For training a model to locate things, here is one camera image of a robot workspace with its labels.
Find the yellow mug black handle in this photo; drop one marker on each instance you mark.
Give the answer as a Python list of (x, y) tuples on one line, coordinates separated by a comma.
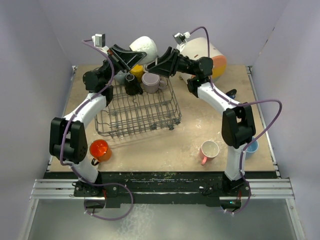
[(138, 72)]

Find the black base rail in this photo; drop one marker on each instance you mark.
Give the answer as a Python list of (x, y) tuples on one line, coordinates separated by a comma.
[(212, 189)]

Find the light blue mug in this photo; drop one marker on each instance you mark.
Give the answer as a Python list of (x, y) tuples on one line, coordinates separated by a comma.
[(252, 149)]

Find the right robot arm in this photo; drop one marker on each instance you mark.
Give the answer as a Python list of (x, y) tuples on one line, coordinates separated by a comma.
[(238, 125)]

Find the grey wire dish rack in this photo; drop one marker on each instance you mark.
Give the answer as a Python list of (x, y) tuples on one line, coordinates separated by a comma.
[(128, 115)]

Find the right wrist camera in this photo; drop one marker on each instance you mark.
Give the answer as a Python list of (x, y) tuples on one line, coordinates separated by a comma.
[(181, 38)]

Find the pink mug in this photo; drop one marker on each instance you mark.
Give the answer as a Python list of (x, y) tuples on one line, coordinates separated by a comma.
[(208, 151)]

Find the orange mug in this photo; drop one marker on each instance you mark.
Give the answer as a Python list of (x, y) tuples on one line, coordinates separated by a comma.
[(100, 151)]

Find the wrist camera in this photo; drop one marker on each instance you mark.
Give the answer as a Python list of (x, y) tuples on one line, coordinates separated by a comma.
[(181, 38), (99, 41)]

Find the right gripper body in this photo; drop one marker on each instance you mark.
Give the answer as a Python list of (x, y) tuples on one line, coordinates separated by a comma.
[(183, 65)]

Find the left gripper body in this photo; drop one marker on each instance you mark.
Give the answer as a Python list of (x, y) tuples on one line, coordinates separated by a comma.
[(117, 61)]

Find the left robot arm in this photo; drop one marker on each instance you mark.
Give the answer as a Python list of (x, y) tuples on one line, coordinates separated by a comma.
[(68, 141)]

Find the white mug black handle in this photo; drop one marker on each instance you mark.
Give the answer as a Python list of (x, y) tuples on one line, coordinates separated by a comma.
[(132, 86)]

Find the lavender mug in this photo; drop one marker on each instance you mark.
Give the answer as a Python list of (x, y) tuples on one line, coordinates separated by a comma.
[(152, 83)]

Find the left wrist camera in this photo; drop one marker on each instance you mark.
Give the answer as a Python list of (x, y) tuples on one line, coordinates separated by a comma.
[(99, 41)]

